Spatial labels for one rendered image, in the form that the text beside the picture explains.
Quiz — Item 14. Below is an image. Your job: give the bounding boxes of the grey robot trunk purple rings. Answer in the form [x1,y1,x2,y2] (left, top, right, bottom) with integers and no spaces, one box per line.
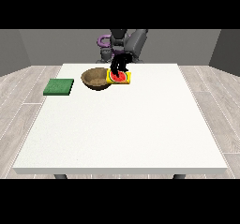
[96,29,145,65]

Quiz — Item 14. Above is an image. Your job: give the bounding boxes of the brown wooden bowl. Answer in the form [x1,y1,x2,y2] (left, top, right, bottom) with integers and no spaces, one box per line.
[81,67,113,92]

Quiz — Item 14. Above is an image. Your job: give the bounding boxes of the green square pad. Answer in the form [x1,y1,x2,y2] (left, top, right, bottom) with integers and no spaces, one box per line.
[42,78,75,97]

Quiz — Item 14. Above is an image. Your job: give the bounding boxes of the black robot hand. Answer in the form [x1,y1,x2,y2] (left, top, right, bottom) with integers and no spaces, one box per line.
[109,52,134,78]

